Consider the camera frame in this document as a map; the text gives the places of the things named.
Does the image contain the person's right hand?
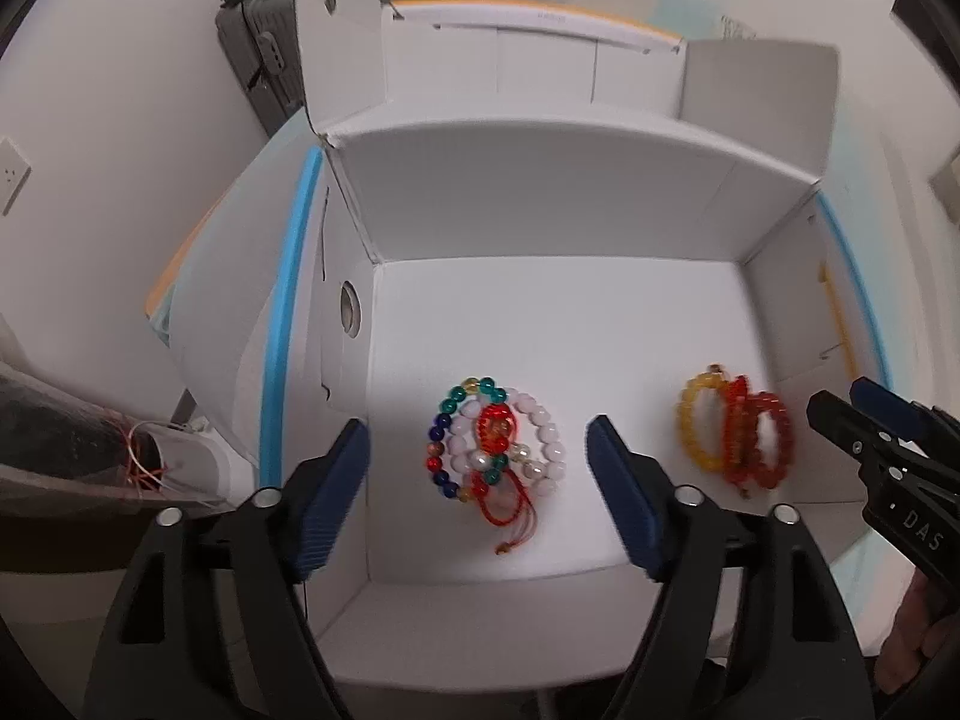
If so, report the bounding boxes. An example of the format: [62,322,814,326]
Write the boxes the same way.
[877,570,960,698]

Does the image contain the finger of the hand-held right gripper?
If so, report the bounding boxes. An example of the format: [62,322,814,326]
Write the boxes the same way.
[806,390,901,466]
[851,379,950,440]

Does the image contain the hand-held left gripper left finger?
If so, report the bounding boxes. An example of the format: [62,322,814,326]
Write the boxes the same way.
[82,416,372,720]

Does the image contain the red braided cord bracelet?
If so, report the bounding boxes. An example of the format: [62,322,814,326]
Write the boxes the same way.
[469,403,545,557]

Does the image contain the pink bead bracelet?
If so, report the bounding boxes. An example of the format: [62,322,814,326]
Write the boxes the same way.
[446,386,571,496]

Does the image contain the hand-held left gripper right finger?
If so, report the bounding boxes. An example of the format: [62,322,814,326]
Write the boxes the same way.
[585,414,878,720]

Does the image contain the yellow bead bracelet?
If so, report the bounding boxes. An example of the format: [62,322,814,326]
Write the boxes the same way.
[677,366,740,475]

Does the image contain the white cardboard box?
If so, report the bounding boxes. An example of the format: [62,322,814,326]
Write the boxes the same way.
[146,0,893,691]

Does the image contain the multicoloured bead bracelet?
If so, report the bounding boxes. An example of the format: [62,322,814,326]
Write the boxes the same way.
[426,375,526,503]

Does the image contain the red bead bracelet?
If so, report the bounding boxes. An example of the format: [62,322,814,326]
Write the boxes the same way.
[739,390,794,488]

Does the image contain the grey suitcase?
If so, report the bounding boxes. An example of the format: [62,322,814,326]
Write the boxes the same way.
[216,0,470,140]

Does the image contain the white plastic appliance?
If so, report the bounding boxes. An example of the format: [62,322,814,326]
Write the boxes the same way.
[146,424,260,511]

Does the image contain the striped bed sheet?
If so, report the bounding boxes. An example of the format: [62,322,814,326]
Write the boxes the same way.
[480,0,960,661]

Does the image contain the thin red string bracelet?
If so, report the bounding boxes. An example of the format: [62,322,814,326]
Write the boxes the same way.
[720,375,755,500]

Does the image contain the white wall socket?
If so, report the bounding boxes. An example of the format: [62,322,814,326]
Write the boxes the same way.
[0,136,35,217]

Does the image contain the dark cloth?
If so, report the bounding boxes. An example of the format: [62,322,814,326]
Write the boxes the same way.
[0,360,162,518]

